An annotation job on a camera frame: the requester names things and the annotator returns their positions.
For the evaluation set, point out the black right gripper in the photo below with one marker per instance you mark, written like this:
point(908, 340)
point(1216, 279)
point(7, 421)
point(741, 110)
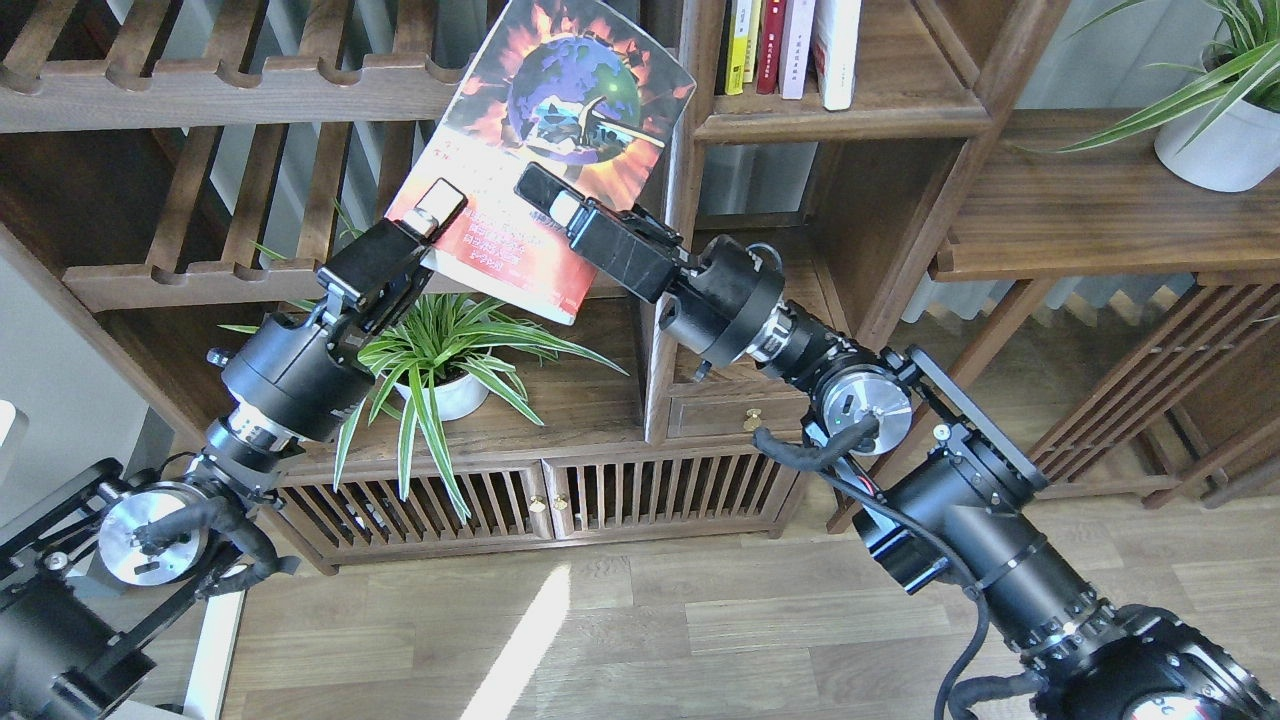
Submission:
point(724, 303)

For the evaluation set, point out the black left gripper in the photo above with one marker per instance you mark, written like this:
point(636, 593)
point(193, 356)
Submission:
point(301, 379)

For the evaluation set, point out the red orange cover book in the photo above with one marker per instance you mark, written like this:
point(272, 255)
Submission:
point(575, 87)

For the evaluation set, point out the pale lilac white book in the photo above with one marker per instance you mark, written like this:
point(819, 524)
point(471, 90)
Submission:
point(798, 22)

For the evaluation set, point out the large white book red stamp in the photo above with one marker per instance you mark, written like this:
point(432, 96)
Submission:
point(835, 38)

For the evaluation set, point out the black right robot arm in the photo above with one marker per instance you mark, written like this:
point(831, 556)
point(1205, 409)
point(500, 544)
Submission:
point(942, 490)

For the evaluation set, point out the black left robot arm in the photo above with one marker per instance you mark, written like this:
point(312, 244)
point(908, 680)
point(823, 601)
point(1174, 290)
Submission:
point(95, 572)

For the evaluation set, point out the spider plant white pot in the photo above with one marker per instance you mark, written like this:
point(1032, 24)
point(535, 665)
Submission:
point(437, 363)

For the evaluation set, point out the yellow upright book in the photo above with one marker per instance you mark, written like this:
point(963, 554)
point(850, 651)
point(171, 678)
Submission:
point(740, 23)

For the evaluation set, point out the dark wooden bookshelf cabinet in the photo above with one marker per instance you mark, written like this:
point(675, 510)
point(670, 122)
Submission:
point(170, 167)

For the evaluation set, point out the cream thin upright book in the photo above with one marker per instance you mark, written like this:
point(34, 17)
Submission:
point(751, 60)

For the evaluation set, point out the dark red upright book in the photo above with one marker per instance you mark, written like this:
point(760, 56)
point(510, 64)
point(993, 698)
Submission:
point(771, 39)

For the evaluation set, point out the left slatted cabinet door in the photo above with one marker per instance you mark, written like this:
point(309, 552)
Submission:
point(364, 519)

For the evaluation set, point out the slatted cabinet door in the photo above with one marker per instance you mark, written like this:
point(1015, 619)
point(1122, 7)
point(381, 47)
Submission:
point(364, 519)
point(665, 492)

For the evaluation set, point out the right slatted cabinet door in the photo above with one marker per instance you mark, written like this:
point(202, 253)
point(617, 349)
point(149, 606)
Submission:
point(665, 492)

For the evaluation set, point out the white table leg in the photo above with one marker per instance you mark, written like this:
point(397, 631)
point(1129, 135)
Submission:
point(210, 670)

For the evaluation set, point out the wooden side table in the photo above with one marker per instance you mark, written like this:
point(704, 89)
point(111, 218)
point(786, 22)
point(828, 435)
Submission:
point(991, 209)

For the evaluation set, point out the potted plant white pot right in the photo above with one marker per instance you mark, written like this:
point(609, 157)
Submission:
point(1219, 130)

